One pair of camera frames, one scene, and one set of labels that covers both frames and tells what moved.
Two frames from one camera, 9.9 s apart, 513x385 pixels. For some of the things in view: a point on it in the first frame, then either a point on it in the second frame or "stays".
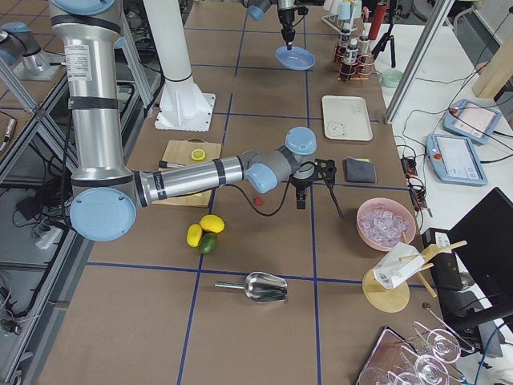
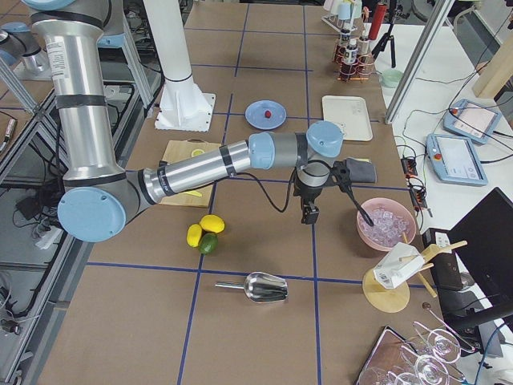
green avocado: x=208 y=243 stays
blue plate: x=296 y=58 → x=255 y=114
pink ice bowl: x=383 y=223 stays
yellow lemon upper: x=194 y=234 stays
